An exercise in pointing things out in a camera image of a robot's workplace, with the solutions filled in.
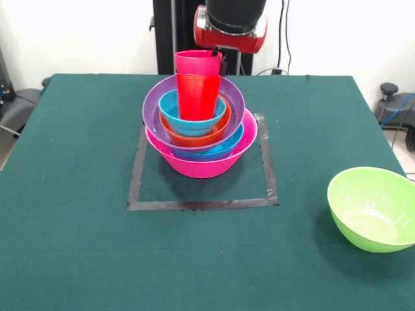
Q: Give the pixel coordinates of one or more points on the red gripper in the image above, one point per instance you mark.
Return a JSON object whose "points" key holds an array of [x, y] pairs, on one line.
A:
{"points": [[233, 42]]}

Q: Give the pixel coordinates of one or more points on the pink cup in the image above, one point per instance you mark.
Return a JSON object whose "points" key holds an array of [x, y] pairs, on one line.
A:
{"points": [[194, 63]]}

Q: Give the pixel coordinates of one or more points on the red cup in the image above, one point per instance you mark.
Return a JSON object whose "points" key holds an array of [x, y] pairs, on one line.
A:
{"points": [[197, 97]]}

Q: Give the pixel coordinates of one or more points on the small cyan bowl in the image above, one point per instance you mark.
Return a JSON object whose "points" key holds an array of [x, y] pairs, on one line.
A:
{"points": [[168, 113]]}

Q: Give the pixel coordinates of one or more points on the purple bowl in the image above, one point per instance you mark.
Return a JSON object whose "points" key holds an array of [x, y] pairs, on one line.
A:
{"points": [[152, 110]]}

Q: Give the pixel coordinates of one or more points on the orange ribbed bowl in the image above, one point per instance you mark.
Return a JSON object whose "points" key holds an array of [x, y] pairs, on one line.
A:
{"points": [[194, 141]]}

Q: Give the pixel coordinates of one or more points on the large blue bowl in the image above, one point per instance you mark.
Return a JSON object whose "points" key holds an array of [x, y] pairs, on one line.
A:
{"points": [[223, 152]]}

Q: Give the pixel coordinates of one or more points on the large pink bowl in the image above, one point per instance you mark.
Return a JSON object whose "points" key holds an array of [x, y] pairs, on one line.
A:
{"points": [[201, 168]]}

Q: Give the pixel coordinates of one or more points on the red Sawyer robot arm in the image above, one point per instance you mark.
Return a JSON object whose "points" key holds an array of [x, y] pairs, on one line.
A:
{"points": [[236, 14]]}

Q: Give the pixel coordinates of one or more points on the black floor device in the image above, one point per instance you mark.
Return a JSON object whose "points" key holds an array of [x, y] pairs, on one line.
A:
{"points": [[19, 103], [389, 107]]}

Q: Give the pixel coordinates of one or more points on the large green bowl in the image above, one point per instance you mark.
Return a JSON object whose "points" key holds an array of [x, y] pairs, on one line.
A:
{"points": [[369, 214]]}

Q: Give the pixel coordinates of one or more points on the dark green table cloth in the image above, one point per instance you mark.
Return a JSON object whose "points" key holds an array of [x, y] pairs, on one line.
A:
{"points": [[207, 278]]}

